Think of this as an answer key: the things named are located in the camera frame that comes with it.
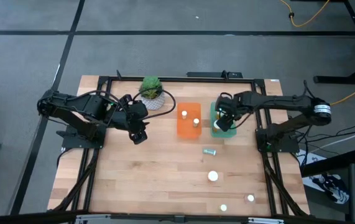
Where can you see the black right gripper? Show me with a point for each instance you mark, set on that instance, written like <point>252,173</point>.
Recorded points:
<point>230,107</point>

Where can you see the black desk frame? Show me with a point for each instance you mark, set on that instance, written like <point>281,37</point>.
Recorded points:
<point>335,80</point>

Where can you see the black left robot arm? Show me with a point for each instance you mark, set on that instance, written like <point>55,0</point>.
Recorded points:
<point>71,105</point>

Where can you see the black aluminium rig frame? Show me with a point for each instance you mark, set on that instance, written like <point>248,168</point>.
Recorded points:
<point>180,80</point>

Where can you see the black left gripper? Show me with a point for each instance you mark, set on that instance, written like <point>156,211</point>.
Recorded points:
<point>133,115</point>

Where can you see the silver metal bracket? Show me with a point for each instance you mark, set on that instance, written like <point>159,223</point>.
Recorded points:
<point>93,219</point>
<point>265,221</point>

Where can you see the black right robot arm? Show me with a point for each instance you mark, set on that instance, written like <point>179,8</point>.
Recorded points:
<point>289,102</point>

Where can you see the small red-tinted pill bottle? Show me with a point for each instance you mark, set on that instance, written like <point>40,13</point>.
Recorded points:
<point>250,198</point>

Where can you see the clear teal pill bottle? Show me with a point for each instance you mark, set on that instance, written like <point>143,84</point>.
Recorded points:
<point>209,152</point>

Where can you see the green translucent plastic bin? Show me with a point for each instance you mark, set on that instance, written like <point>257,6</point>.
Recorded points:
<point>227,134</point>

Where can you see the succulent in white patterned pot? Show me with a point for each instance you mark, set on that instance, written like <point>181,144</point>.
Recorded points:
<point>152,93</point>

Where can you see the blue white printed bag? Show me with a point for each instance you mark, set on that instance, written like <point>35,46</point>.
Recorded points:
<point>332,186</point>

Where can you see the orange translucent plastic bin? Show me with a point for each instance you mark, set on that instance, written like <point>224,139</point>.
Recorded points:
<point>185,132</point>

